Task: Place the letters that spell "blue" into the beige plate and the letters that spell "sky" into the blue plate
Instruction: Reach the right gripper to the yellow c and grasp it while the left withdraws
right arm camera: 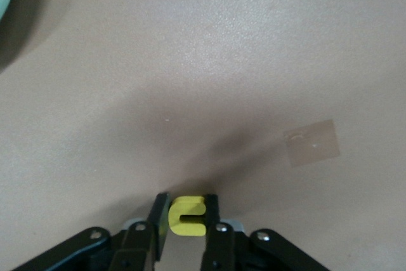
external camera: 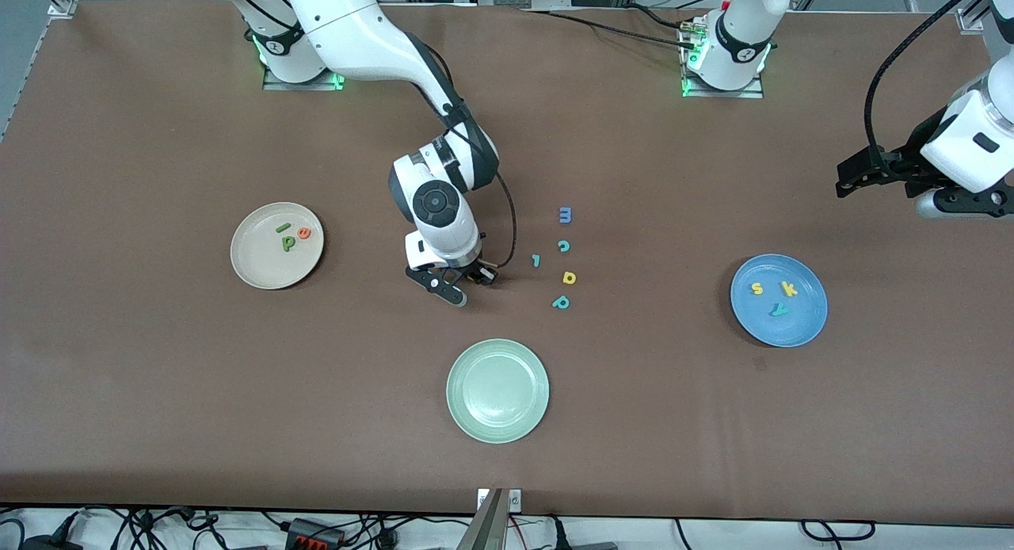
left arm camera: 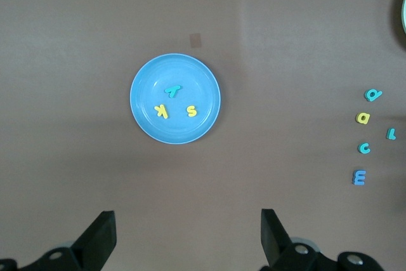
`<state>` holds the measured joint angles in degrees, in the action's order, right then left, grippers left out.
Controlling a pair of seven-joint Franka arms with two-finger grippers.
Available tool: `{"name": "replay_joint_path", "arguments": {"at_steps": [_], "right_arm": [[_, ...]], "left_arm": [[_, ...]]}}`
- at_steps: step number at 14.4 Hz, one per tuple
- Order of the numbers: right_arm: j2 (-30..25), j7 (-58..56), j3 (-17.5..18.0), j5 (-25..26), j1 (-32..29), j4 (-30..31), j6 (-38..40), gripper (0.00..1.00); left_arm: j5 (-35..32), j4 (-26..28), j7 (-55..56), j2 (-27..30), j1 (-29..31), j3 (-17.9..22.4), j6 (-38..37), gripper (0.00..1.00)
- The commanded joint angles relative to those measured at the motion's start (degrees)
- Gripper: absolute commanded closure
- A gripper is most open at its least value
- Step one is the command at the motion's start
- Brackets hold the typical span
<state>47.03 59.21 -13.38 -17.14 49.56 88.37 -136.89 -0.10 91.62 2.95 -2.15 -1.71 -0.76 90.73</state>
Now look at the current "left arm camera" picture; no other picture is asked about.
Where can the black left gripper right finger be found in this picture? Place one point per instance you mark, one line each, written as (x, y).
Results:
(276, 242)

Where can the brown tape patch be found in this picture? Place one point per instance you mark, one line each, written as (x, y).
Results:
(195, 39)

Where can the teal foam letter p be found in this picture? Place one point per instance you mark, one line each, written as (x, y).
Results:
(378, 93)

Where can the yellow foam letter a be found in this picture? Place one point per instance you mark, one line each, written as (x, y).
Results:
(368, 118)

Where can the teal foam letter y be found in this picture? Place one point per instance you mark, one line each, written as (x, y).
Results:
(173, 90)

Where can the blue foam letter m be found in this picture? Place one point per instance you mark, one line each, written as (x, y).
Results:
(359, 177)

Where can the yellow foam letter k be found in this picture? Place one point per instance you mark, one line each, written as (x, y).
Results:
(162, 111)

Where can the pale green round plate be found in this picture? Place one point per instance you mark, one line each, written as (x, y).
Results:
(404, 14)

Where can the teal foam letter c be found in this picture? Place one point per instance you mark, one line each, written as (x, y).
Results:
(364, 144)

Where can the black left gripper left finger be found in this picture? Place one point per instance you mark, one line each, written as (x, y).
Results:
(92, 245)

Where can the brown table cover sheet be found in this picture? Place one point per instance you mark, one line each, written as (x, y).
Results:
(79, 61)

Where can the blue round plate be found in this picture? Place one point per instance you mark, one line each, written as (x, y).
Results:
(190, 71)

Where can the teal foam letter l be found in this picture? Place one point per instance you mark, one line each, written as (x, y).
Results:
(390, 137)

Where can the yellow foam letter s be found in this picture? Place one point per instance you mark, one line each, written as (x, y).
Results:
(191, 110)

